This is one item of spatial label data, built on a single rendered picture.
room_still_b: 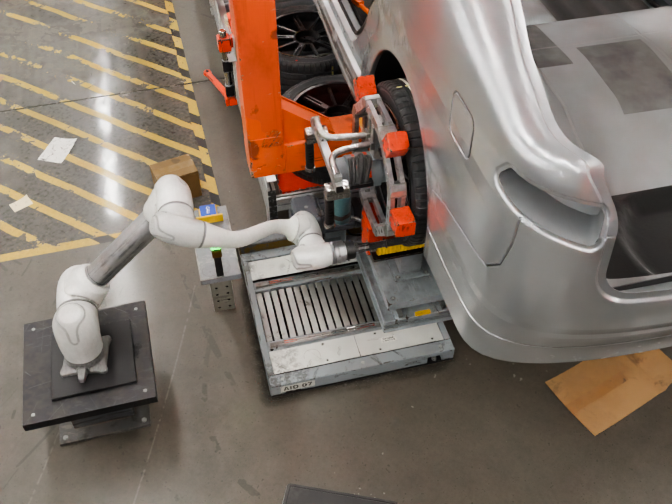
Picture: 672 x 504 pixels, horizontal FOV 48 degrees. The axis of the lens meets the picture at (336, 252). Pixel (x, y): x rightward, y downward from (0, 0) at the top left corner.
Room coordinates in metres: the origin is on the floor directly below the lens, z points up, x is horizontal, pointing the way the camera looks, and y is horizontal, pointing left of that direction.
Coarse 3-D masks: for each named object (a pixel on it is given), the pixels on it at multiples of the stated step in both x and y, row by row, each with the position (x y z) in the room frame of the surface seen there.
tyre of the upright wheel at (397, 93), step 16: (400, 80) 2.46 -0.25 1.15; (384, 96) 2.44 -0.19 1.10; (400, 96) 2.32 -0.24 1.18; (400, 112) 2.25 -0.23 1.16; (416, 112) 2.25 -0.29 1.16; (400, 128) 2.23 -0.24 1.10; (416, 128) 2.18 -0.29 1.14; (416, 144) 2.13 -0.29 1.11; (416, 160) 2.09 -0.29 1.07; (416, 176) 2.06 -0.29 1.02; (416, 192) 2.04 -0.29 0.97; (384, 208) 2.35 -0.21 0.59; (416, 208) 2.02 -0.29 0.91; (416, 224) 2.01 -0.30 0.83; (416, 240) 2.03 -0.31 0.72
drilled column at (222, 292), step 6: (222, 282) 2.27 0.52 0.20; (228, 282) 2.28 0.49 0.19; (216, 288) 2.29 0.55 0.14; (222, 288) 2.27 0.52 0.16; (228, 288) 2.28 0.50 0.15; (216, 294) 2.28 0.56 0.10; (222, 294) 2.27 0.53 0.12; (228, 294) 2.28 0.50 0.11; (216, 300) 2.26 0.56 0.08; (222, 300) 2.27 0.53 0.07; (228, 300) 2.28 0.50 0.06; (234, 300) 2.29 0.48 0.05; (216, 306) 2.26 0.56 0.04; (222, 306) 2.27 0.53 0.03; (228, 306) 2.28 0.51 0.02; (234, 306) 2.28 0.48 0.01
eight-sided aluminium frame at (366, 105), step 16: (368, 96) 2.41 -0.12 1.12; (352, 112) 2.55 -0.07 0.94; (368, 112) 2.35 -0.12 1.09; (384, 112) 2.31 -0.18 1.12; (352, 128) 2.56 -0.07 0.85; (384, 128) 2.21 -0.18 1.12; (384, 160) 2.13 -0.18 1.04; (400, 160) 2.13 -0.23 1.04; (400, 176) 2.09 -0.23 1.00; (368, 192) 2.41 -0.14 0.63; (400, 192) 2.05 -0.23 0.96; (368, 208) 2.32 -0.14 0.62; (384, 224) 2.22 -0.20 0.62
